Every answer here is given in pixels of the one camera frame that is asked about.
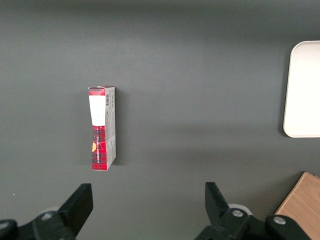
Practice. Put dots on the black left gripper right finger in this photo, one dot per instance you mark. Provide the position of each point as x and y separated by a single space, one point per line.
217 210

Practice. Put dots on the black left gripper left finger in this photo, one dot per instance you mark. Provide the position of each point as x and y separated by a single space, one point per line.
75 207

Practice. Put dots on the cream rectangular tray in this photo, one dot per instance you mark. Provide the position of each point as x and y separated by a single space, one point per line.
303 90

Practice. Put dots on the red and white carton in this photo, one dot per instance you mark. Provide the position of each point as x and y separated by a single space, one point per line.
98 140

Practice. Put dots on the wooden two-drawer cabinet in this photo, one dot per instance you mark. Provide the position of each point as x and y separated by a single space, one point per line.
306 195

